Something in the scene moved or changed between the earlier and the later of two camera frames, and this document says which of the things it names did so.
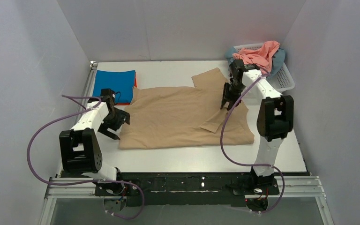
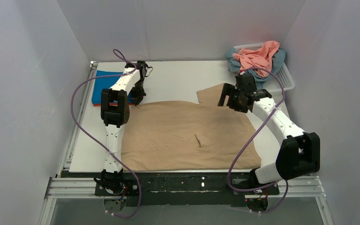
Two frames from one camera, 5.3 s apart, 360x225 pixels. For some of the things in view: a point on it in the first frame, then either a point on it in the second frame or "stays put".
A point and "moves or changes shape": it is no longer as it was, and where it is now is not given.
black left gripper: [115, 123] -> [137, 93]
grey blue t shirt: [277, 61] stays put
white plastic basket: [282, 80] stays put
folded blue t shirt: [122, 82] stays put
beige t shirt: [165, 116] moves or changes shape
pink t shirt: [262, 56] stays put
